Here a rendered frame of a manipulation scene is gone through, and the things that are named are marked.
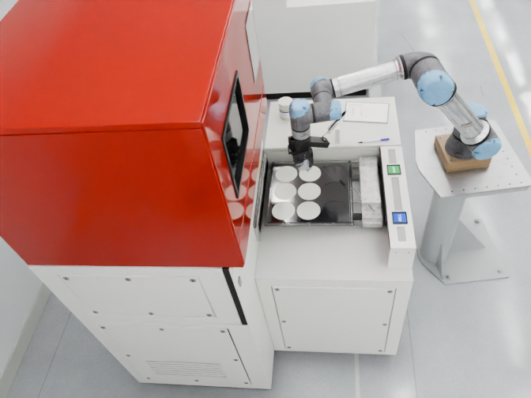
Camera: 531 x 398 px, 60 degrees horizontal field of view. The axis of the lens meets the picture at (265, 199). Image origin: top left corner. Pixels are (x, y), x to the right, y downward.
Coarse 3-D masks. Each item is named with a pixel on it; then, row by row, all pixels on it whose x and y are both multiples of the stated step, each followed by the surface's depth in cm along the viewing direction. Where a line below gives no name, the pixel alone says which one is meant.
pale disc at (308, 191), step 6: (300, 186) 207; (306, 186) 206; (312, 186) 206; (318, 186) 205; (300, 192) 205; (306, 192) 204; (312, 192) 204; (318, 192) 203; (306, 198) 202; (312, 198) 201
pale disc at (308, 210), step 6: (300, 204) 200; (306, 204) 200; (312, 204) 199; (300, 210) 198; (306, 210) 198; (312, 210) 197; (318, 210) 197; (300, 216) 196; (306, 216) 195; (312, 216) 195
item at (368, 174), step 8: (360, 168) 212; (368, 168) 211; (376, 168) 211; (360, 176) 209; (368, 176) 208; (376, 176) 208; (360, 184) 206; (368, 184) 205; (376, 184) 205; (360, 192) 205; (368, 192) 202; (376, 192) 202; (368, 208) 196; (376, 208) 196; (368, 224) 192; (376, 224) 192
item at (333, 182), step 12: (276, 168) 216; (324, 168) 212; (336, 168) 211; (276, 180) 211; (300, 180) 209; (324, 180) 207; (336, 180) 207; (324, 192) 203; (336, 192) 202; (348, 192) 201; (324, 204) 199; (336, 204) 198; (348, 204) 197; (324, 216) 194; (336, 216) 194; (348, 216) 193
